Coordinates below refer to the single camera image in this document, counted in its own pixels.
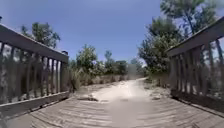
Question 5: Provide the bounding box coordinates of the row of small green trees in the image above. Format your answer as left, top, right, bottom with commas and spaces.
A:
67, 44, 148, 90

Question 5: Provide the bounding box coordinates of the pale dirt path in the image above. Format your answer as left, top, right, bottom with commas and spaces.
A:
74, 77, 158, 103

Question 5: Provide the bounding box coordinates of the dry stony ground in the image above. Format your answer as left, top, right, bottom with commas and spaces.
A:
142, 77, 173, 101
70, 81, 113, 100

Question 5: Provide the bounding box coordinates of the group of tall green trees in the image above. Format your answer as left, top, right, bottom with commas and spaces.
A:
137, 0, 224, 81

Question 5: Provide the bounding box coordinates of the wooden bridge deck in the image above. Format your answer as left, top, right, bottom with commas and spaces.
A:
0, 94, 224, 128

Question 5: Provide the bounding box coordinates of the green tree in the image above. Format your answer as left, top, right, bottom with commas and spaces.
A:
20, 21, 62, 50

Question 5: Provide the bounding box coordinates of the wooden bridge railing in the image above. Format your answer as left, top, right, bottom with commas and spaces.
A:
165, 16, 224, 114
0, 23, 72, 120

